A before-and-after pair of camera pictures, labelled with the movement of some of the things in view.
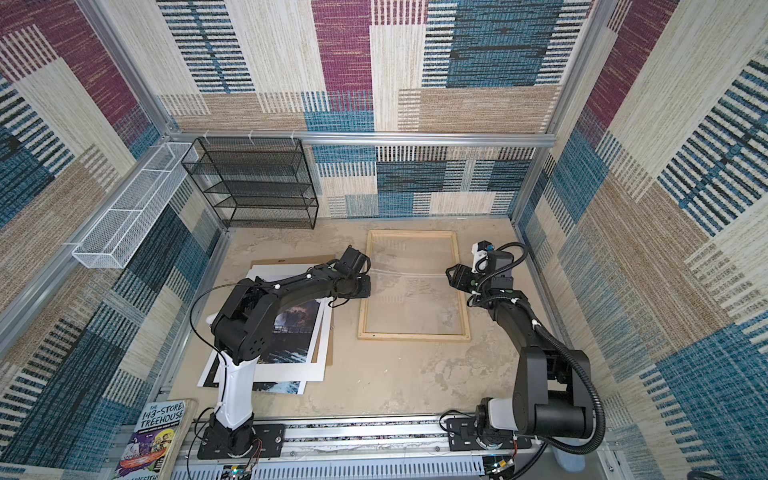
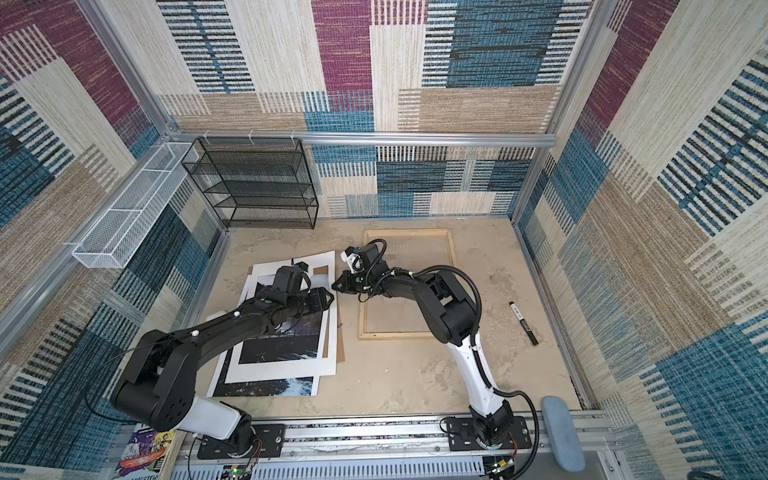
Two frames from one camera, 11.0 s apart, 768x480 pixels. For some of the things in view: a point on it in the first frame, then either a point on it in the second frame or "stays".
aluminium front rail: x=382 y=449 stays
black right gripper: x=460 y=274 -> x=348 y=287
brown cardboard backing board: x=308 y=260 -> x=340 y=352
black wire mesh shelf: x=255 y=183 stays
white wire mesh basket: x=118 y=233 stays
